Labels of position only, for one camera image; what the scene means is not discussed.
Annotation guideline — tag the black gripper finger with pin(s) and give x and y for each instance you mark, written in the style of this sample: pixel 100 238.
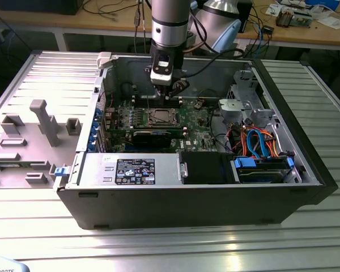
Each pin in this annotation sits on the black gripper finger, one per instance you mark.
pixel 164 92
pixel 180 86

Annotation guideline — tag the silver CPU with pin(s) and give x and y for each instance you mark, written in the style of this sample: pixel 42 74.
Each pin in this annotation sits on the silver CPU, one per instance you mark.
pixel 163 116

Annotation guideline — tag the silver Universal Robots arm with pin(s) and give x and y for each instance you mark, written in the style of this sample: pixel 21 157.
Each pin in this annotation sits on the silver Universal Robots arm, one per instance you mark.
pixel 170 11

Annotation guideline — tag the black RAM slot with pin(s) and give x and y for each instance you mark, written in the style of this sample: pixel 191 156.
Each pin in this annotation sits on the black RAM slot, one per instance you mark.
pixel 185 129
pixel 185 133
pixel 141 104
pixel 141 98

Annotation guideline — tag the black graphics card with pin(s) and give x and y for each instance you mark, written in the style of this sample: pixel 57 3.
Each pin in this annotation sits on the black graphics card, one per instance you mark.
pixel 151 139

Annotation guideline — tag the green motherboard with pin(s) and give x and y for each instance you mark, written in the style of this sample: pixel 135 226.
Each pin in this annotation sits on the green motherboard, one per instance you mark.
pixel 198 133

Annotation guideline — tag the grey metal drive cage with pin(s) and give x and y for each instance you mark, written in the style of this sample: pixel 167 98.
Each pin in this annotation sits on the grey metal drive cage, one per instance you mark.
pixel 243 106

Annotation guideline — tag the grey case latch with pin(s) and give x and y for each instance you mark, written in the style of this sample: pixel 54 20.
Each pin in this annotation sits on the grey case latch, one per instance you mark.
pixel 105 59

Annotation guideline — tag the blue card retention clip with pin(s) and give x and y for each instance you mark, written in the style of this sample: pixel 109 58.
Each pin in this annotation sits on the blue card retention clip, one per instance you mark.
pixel 94 131
pixel 98 114
pixel 91 146

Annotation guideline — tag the black tower box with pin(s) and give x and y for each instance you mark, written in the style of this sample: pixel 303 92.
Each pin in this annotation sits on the black tower box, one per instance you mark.
pixel 247 17

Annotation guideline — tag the wooden desk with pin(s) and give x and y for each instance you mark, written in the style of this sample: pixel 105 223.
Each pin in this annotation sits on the wooden desk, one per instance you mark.
pixel 102 25

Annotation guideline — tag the small black box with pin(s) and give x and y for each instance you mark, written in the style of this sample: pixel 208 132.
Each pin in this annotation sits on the small black box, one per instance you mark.
pixel 267 29

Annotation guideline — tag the silver power supply unit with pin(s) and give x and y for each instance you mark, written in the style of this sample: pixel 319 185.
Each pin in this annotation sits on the silver power supply unit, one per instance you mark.
pixel 96 170

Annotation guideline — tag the white card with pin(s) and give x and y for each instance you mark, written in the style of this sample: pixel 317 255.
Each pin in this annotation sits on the white card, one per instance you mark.
pixel 273 9

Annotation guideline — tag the copper heatsink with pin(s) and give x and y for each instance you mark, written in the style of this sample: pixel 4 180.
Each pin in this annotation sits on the copper heatsink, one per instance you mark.
pixel 284 18

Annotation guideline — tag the black open PC case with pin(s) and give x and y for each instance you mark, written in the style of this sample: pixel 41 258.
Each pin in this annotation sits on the black open PC case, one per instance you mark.
pixel 158 207

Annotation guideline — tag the hard disk in blue carrier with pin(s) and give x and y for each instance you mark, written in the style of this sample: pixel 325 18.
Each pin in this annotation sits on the hard disk in blue carrier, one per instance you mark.
pixel 260 175

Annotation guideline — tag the blue plastic clip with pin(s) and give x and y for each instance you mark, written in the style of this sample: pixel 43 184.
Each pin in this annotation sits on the blue plastic clip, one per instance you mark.
pixel 61 172

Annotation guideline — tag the green circuit board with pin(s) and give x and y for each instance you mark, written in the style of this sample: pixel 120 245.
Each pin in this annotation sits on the green circuit board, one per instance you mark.
pixel 303 20

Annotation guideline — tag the black computer box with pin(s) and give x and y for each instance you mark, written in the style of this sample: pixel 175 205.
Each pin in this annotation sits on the black computer box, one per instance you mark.
pixel 37 7

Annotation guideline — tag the blue box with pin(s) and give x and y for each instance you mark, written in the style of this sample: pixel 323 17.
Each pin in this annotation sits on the blue box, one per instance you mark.
pixel 323 3

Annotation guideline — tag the grey parts rack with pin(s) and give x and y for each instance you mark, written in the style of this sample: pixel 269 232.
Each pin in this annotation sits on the grey parts rack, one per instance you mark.
pixel 31 173

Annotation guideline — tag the white papers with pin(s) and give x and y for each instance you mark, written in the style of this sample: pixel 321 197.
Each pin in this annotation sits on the white papers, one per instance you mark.
pixel 333 22

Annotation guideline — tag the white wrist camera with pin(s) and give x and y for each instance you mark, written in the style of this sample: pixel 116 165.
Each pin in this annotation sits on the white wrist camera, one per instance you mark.
pixel 160 78

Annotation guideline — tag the silver metal bracket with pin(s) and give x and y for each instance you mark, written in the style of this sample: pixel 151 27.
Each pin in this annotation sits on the silver metal bracket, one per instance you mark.
pixel 183 169

